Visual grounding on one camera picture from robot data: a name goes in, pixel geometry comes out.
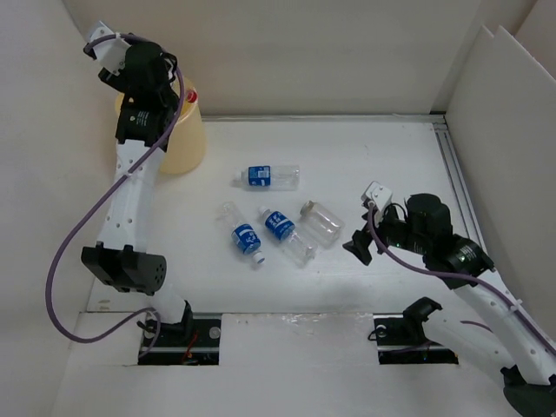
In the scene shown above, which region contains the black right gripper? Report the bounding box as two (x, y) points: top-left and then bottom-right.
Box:
(341, 202), (430, 264)

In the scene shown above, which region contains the clear jar metal lid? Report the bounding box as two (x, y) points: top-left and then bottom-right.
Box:
(300, 201), (345, 248)

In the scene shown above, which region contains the red label water bottle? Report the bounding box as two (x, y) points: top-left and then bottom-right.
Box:
(186, 89), (198, 103)

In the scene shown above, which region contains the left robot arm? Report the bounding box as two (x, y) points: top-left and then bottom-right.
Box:
(82, 42), (194, 345)

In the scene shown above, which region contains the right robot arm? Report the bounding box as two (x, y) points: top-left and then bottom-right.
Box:
(343, 184), (555, 416)

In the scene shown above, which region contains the yellow plastic bin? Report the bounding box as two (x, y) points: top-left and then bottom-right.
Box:
(116, 78), (207, 175)

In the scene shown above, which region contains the middle blue label bottle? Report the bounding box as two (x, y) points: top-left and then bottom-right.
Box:
(258, 206), (318, 268)

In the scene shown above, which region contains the horizontal blue label bottle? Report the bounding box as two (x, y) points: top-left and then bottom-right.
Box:
(231, 165), (301, 191)

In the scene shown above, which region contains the left blue label bottle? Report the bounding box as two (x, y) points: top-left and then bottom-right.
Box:
(219, 202), (266, 266)

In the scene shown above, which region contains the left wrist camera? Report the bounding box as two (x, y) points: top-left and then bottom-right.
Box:
(83, 21), (130, 76)

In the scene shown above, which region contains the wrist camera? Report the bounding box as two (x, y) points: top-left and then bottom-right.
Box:
(361, 181), (393, 225)
(83, 21), (130, 76)

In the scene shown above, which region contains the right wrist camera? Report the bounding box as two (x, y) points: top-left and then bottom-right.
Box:
(361, 181), (393, 225)

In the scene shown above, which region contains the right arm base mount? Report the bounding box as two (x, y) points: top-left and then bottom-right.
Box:
(367, 297), (459, 365)

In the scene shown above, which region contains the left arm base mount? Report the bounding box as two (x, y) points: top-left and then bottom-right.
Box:
(137, 314), (222, 367)

